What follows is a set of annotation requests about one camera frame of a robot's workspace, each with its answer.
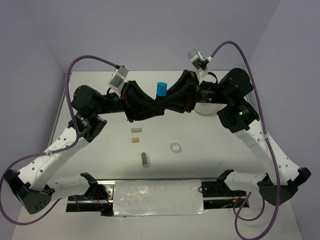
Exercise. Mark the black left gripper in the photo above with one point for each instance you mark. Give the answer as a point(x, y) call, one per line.
point(133, 100)

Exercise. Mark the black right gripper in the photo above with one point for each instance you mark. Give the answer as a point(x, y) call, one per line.
point(187, 89)

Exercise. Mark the blue highlighter cap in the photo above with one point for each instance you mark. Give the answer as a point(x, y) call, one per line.
point(161, 89)

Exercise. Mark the black blue highlighter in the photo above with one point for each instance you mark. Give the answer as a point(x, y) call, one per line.
point(159, 98)

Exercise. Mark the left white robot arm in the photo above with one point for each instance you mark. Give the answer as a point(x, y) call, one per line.
point(34, 185)

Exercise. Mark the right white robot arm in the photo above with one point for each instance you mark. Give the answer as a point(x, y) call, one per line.
point(282, 177)

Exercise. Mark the grey rectangular eraser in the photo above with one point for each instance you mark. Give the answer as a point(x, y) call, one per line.
point(136, 130)

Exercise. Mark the small tan eraser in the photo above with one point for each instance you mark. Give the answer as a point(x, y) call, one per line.
point(135, 140)

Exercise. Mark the clear tape roll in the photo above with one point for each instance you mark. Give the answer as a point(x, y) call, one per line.
point(175, 147)

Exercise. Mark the silver foil sheet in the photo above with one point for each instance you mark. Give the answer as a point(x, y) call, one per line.
point(157, 198)

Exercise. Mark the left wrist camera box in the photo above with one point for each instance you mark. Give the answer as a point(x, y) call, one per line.
point(117, 80)

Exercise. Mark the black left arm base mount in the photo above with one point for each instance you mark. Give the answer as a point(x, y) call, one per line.
point(97, 198)

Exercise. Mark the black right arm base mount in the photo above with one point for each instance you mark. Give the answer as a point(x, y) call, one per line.
point(217, 195)

